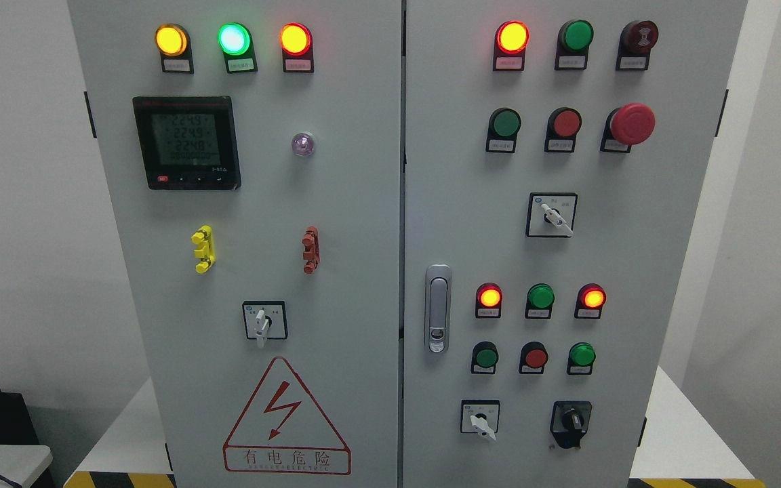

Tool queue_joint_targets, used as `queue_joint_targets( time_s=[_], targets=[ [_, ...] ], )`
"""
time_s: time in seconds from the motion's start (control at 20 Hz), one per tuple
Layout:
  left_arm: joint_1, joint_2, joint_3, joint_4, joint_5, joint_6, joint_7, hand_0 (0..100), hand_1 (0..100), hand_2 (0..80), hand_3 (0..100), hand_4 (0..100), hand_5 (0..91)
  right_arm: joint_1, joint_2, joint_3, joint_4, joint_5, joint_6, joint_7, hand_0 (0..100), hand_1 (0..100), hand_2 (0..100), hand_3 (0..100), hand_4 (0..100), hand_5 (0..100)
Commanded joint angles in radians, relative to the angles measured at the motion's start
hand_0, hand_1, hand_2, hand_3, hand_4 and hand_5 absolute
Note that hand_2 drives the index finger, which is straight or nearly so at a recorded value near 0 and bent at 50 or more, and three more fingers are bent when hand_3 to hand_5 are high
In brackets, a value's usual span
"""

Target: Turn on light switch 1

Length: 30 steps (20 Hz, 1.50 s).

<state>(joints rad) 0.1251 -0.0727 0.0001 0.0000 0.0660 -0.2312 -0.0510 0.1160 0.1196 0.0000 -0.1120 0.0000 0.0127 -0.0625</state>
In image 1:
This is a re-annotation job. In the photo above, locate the white rotary switch door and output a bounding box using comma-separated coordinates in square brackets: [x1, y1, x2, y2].
[242, 302, 289, 348]

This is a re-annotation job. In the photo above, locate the green lit indicator light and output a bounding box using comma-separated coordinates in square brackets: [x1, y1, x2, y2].
[217, 22, 258, 74]

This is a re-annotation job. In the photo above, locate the red lit indicator middle left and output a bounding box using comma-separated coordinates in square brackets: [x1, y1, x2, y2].
[475, 282, 503, 319]

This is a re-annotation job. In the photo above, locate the small purple indicator lamp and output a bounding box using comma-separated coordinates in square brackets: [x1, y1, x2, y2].
[291, 131, 316, 157]

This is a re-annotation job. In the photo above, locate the green push button lower left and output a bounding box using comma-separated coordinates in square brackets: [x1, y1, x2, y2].
[470, 341, 499, 375]

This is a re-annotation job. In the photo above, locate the green push button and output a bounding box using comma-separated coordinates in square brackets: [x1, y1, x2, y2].
[485, 107, 521, 153]
[470, 341, 499, 375]
[566, 342, 596, 375]

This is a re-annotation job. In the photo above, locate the green indicator middle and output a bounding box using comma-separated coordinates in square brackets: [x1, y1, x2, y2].
[525, 283, 555, 319]

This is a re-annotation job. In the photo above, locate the green push button upper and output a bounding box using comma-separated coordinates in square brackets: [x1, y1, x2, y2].
[485, 107, 521, 153]

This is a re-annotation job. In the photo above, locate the grey left cabinet door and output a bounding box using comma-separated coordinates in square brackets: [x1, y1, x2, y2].
[68, 1, 402, 487]

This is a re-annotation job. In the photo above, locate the grey cabinet door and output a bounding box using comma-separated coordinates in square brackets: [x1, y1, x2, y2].
[68, 1, 402, 487]
[402, 1, 746, 487]

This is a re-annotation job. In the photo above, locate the red push button lower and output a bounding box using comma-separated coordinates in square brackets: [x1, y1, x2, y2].
[518, 341, 549, 375]

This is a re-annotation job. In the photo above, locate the red push button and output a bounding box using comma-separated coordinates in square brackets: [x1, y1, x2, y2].
[544, 107, 582, 153]
[518, 341, 549, 375]

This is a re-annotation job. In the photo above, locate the grey right cabinet door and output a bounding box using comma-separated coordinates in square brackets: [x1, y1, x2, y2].
[402, 1, 746, 487]

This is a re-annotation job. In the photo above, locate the red lit indicator middle right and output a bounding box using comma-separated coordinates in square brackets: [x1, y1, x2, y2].
[574, 283, 607, 319]

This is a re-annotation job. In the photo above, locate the red push button upper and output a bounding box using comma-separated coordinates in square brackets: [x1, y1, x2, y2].
[544, 107, 582, 153]

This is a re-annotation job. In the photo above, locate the red electric hazard warning sticker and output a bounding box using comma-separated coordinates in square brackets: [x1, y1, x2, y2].
[223, 357, 351, 476]

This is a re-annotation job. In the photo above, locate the green push button lower right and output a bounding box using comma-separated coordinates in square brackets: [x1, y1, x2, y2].
[566, 342, 596, 375]

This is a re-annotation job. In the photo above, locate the red lit indicator light left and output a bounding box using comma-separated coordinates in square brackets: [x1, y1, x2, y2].
[279, 22, 315, 73]

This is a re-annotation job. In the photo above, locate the black digital power meter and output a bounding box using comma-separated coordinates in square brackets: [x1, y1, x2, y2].
[132, 96, 241, 190]

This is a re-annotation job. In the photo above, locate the red lit indicator top right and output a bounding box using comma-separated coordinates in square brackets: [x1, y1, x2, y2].
[493, 20, 530, 72]

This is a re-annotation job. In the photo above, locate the red emergency stop button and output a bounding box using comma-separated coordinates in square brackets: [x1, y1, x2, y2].
[599, 102, 656, 153]

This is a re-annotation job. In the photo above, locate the green indicator top right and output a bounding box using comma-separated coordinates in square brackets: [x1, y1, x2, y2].
[554, 19, 594, 70]

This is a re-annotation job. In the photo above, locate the yellow indicator light top left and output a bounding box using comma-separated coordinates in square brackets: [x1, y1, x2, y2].
[155, 24, 193, 74]

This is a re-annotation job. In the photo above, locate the dark red buzzer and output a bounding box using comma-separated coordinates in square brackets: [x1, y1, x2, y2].
[616, 20, 659, 71]

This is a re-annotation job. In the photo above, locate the white side table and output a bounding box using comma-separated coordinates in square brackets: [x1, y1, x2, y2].
[0, 445, 53, 487]

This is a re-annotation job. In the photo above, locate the silver door handle lock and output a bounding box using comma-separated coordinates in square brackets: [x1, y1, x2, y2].
[424, 264, 452, 353]

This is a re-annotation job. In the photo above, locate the white rotary switch upper right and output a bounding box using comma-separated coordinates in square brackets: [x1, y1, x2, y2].
[525, 192, 578, 238]

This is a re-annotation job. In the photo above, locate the white rotary switch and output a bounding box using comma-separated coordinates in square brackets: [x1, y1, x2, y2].
[460, 399, 501, 442]
[525, 192, 578, 238]

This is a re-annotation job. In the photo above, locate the white rotary switch lower right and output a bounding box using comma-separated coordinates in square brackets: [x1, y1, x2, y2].
[460, 399, 501, 442]

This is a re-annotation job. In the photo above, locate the black rotary selector switch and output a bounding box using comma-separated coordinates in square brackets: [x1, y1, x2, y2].
[550, 401, 593, 450]

